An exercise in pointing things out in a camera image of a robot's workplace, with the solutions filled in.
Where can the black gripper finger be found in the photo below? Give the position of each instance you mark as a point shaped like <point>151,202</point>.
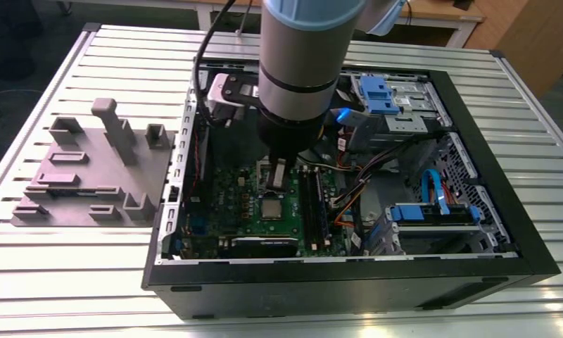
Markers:
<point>278,174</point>

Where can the silver square CPU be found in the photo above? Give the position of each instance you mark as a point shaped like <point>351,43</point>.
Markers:
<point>270,209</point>

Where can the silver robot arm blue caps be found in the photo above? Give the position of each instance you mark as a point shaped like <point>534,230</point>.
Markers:
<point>295,70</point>

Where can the grey power supply unit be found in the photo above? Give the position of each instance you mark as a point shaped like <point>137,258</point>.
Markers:
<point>229,148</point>

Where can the black RAM stick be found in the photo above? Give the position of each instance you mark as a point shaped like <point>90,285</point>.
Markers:
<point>321,204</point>

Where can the green motherboard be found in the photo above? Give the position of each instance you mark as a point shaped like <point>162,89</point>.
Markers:
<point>225,211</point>

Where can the black graphics card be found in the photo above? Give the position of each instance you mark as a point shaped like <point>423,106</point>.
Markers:
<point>262,246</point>

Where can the blue plastic drive latch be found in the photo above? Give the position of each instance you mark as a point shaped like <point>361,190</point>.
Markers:
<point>377,95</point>

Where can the grey metal drive cage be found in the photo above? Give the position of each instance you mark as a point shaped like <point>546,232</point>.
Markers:
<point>403,126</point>

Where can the hard disk in blue carrier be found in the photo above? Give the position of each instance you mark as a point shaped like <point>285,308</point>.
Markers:
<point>413,213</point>

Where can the black PC case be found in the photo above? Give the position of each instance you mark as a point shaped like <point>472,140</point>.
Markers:
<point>338,292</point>

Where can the grey metal disk bay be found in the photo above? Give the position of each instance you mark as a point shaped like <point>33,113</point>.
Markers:
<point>438,228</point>

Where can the grey plastic parts rack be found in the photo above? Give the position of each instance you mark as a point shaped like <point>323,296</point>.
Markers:
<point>98,176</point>

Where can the green RAM stick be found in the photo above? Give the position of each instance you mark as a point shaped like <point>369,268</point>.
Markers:
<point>70,193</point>

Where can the brown wooden cabinet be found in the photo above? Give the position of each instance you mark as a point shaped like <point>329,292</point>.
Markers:
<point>535,42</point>

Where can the wrist camera blue light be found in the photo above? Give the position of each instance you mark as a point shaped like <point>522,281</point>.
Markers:
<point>357,116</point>

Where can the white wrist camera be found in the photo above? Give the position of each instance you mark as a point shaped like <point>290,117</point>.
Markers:
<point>219,93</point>

